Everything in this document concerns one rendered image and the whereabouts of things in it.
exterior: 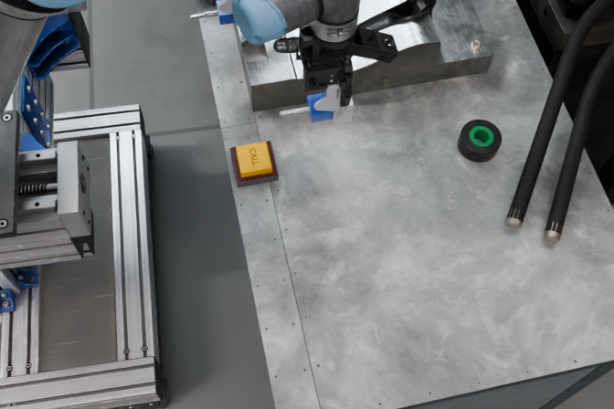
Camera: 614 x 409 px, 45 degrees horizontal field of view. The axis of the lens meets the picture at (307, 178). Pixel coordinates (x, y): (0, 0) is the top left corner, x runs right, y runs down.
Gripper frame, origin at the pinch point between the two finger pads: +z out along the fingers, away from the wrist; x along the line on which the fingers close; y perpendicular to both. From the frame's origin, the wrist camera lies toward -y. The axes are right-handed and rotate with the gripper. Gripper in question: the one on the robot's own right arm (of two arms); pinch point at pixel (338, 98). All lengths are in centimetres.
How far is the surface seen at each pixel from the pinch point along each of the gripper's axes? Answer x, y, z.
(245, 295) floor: -2, 21, 95
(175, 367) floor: 15, 44, 95
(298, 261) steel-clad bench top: 23.5, 12.2, 15.1
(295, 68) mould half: -12.5, 5.1, 6.3
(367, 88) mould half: -10.1, -9.5, 13.3
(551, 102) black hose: 4.9, -41.3, 6.4
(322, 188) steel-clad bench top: 9.8, 4.4, 15.0
